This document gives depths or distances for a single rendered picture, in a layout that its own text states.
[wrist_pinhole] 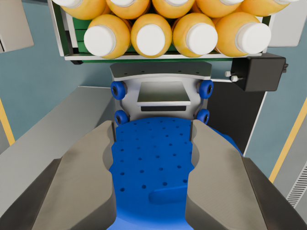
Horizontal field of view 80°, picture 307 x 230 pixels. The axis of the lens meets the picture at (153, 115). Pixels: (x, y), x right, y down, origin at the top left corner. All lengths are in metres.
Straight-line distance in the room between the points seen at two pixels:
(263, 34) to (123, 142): 0.29
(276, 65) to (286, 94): 1.35
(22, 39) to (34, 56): 1.23
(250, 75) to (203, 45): 0.17
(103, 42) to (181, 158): 0.22
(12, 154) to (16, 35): 0.58
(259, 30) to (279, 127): 1.65
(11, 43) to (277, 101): 1.70
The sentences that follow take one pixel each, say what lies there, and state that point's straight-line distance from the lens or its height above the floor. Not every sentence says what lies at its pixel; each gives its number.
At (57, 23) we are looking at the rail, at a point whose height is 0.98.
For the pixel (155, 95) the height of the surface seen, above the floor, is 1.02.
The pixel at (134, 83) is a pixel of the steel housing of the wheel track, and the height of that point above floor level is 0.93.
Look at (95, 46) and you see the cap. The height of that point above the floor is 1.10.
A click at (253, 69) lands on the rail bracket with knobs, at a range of 0.42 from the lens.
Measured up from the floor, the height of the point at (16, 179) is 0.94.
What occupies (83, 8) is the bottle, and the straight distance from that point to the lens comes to 0.32.
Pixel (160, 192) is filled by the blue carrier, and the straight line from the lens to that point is 0.29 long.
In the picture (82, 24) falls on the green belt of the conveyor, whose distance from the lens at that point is 0.50.
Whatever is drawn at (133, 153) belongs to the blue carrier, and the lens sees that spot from 0.35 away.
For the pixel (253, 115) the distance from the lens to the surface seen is 1.55.
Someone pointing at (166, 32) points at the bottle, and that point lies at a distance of 0.30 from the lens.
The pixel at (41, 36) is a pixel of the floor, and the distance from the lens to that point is 1.57.
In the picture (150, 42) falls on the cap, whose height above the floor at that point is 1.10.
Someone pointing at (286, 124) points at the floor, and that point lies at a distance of 1.94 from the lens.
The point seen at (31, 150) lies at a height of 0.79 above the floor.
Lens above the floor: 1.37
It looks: 63 degrees down
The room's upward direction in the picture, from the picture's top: 179 degrees counter-clockwise
